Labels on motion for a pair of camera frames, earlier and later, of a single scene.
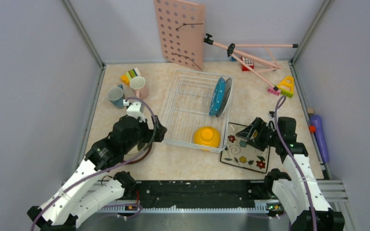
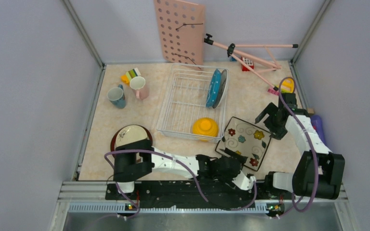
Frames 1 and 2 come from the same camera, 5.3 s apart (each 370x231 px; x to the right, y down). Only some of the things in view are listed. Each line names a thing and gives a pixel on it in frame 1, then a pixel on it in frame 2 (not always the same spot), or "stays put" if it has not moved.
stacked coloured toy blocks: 126,77 stays put
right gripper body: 267,136 -> 276,127
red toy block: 248,61 stays put
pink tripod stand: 252,57 stays put
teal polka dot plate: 217,97 -> 214,89
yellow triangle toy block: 286,87 stays put
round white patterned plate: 228,84 -> 221,95
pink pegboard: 182,25 stays put
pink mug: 138,84 stays put
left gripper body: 144,134 -> 231,178
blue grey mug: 116,96 stays put
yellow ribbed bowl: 207,136 -> 206,126
